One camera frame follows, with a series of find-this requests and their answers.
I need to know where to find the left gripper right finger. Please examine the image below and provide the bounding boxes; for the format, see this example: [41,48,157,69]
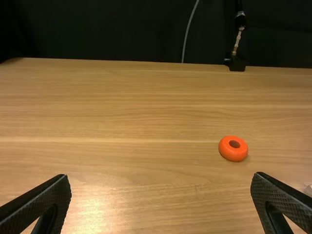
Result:
[250,172,312,234]

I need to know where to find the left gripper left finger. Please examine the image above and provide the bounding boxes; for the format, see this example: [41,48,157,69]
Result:
[0,174,72,234]

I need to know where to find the black clamp stand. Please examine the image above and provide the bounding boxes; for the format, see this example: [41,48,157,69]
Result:
[224,0,250,72]

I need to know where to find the orange ring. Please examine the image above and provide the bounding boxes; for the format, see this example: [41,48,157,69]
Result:
[218,135,249,162]

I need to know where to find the grey cable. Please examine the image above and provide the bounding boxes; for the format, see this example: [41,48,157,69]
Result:
[181,0,201,63]

